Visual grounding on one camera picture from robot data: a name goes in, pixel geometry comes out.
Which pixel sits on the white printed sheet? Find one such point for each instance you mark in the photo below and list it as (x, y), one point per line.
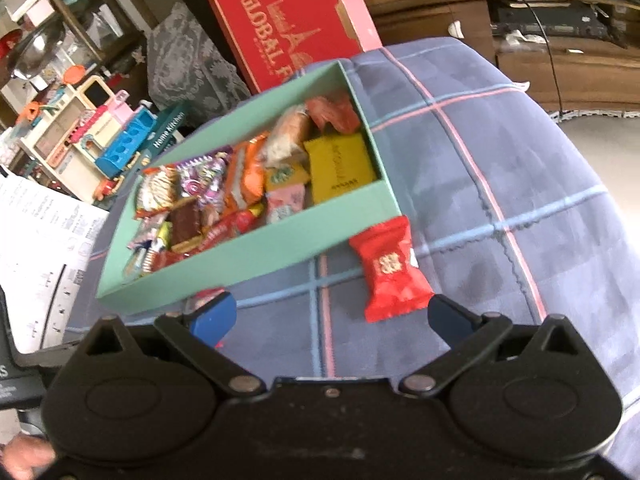
(45, 240)

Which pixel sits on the clear bread roll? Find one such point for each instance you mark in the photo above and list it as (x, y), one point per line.
(287, 135)

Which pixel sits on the large orange silver-striped snack bag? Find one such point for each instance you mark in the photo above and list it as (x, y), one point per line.
(157, 190)

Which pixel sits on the orange-yellow bar packet green logo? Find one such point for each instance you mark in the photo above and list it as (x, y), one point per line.
(285, 175)

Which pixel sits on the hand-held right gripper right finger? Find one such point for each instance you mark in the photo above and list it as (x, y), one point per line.
(450, 320)

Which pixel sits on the purple candy bag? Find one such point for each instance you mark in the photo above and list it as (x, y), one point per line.
(202, 177)

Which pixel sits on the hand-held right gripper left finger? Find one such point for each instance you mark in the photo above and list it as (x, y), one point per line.
(212, 317)

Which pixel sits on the cream toy house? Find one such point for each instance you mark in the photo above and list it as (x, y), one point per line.
(60, 130)

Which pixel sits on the person's left hand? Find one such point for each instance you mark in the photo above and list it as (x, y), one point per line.
(25, 455)

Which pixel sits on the green cardboard box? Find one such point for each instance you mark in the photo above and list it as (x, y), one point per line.
(250, 260)

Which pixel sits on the black electronic device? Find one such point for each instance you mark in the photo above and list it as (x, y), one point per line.
(550, 22)

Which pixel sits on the metal bowl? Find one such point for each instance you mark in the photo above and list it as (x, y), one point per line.
(35, 45)

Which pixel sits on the grey lace cloth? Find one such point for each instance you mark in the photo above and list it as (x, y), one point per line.
(195, 65)

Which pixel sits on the teal toy box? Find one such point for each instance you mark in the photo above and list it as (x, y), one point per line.
(167, 135)

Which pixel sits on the small orange silver-striped packet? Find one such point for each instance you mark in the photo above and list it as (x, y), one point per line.
(250, 170)

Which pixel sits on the red gift box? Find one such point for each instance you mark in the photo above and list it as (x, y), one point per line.
(280, 10)

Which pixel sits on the blue plaid tablecloth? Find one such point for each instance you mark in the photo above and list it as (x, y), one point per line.
(500, 185)

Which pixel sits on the pink blue packet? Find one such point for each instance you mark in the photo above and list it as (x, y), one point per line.
(285, 205)

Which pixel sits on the red foil packet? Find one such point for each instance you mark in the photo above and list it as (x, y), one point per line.
(332, 112)

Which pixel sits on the red packet gold print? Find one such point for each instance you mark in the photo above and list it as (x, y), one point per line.
(392, 270)

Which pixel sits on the brown chocolate packet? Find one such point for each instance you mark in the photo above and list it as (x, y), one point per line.
(185, 227)

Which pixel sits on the plain yellow packet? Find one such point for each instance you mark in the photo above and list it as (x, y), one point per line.
(340, 167)

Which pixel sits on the pink blue toy kitchen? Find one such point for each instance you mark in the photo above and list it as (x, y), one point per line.
(125, 145)

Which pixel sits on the small green yellow packet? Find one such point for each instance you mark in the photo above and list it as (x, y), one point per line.
(161, 237)

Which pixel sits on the wooden cabinet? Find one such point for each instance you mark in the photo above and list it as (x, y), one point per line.
(575, 75)

